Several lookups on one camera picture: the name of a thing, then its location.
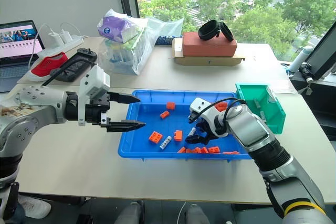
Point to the white grey brick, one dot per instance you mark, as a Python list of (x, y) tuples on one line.
[(165, 142)]

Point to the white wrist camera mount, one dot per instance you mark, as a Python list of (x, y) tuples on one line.
[(203, 108), (94, 79)]

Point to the blue plastic bin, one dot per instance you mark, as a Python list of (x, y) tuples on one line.
[(147, 129)]

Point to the white power strip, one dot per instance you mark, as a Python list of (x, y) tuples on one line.
[(42, 31), (65, 44)]

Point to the white charger plug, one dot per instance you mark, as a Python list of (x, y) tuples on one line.
[(53, 39), (65, 36)]

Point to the white cylindrical battery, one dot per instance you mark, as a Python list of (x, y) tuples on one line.
[(256, 104), (193, 131), (263, 117)]

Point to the blue patterned cloth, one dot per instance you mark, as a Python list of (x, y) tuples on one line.
[(165, 40)]

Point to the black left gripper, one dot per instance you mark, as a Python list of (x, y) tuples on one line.
[(94, 111)]

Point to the black monitor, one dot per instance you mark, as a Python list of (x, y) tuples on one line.
[(323, 56)]

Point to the open laptop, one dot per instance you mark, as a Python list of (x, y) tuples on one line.
[(15, 51)]

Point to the flat cardboard box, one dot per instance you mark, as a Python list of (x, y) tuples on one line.
[(210, 61)]

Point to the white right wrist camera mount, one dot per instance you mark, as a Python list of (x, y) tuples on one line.
[(203, 108)]

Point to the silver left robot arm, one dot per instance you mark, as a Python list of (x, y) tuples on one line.
[(36, 103)]

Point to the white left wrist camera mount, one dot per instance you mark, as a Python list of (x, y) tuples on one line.
[(94, 79)]

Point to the purple tissue pack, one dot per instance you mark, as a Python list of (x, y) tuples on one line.
[(118, 28)]

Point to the orange toy brick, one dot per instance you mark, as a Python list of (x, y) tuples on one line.
[(204, 150), (231, 152), (178, 136), (214, 149), (181, 150), (197, 150), (170, 106), (189, 151), (220, 106), (155, 137), (164, 114)]

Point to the white water bottle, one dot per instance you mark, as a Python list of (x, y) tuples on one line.
[(302, 57)]

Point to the white sneaker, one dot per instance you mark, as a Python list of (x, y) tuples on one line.
[(35, 205)]

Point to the red and white shoe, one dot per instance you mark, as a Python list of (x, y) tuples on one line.
[(47, 65)]

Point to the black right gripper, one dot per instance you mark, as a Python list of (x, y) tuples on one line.
[(207, 132)]

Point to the black handheld device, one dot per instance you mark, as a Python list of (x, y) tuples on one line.
[(76, 64)]

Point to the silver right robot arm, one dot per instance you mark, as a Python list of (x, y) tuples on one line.
[(262, 140)]

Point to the green plastic bin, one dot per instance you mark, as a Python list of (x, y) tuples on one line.
[(265, 103)]

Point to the clear plastic bag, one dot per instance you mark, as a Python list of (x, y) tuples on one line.
[(139, 51)]

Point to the black round case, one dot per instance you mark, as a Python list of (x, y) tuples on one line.
[(210, 31)]

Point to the red brick block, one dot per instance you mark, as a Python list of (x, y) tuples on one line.
[(210, 47)]

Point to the dark rounded grey shape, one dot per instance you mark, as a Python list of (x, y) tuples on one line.
[(130, 213)]

